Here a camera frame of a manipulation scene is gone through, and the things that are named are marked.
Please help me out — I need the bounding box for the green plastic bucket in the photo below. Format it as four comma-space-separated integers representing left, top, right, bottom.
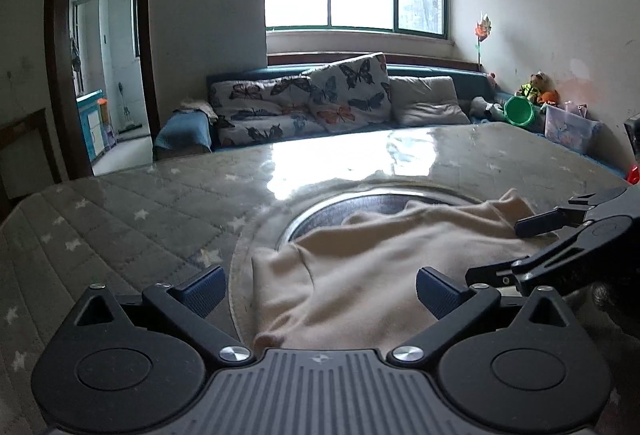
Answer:
503, 95, 537, 129

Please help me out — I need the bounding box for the small cream cloth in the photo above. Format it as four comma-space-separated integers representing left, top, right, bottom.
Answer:
176, 98, 219, 119

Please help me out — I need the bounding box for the colourful pinwheel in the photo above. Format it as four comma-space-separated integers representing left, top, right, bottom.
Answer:
472, 12, 494, 72

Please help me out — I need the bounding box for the long butterfly print cushion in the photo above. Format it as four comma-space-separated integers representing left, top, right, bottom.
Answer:
209, 76, 332, 146

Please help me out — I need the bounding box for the plush toy in yellow vest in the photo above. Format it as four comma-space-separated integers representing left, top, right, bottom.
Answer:
516, 72, 549, 104

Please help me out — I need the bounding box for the upright mop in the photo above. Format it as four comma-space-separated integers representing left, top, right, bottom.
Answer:
116, 81, 144, 134

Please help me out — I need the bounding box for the grey plush toy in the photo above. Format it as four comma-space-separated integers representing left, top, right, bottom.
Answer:
469, 95, 507, 122

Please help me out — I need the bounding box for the beige cushion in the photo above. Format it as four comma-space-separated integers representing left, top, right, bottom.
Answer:
388, 75, 472, 126

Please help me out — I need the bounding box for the square butterfly print cushion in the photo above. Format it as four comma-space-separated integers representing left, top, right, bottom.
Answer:
301, 53, 394, 134

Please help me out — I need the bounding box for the dark wooden door frame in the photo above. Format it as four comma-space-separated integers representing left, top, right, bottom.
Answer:
44, 0, 162, 178

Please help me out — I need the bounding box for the blue blanket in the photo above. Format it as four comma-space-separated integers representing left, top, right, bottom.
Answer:
153, 111, 214, 154

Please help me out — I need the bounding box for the round metal table insert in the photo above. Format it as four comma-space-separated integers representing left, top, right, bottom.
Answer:
274, 186, 482, 252

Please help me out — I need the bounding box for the teal sofa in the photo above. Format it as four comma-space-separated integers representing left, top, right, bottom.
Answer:
206, 62, 551, 152

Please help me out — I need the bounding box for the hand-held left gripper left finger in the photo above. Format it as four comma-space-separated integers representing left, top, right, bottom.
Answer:
75, 265, 253, 364

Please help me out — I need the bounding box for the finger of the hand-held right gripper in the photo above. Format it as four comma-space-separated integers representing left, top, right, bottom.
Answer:
514, 187, 640, 238
465, 215, 640, 297

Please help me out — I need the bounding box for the clear plastic storage box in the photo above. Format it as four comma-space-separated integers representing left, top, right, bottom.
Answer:
544, 102, 604, 154

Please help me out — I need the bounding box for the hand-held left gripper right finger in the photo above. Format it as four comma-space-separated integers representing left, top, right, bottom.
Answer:
387, 266, 568, 364

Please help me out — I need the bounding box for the blue toy cabinet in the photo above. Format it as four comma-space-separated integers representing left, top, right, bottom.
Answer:
76, 89, 119, 162

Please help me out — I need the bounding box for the cream knit garment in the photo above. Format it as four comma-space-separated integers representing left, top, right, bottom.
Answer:
251, 189, 567, 357

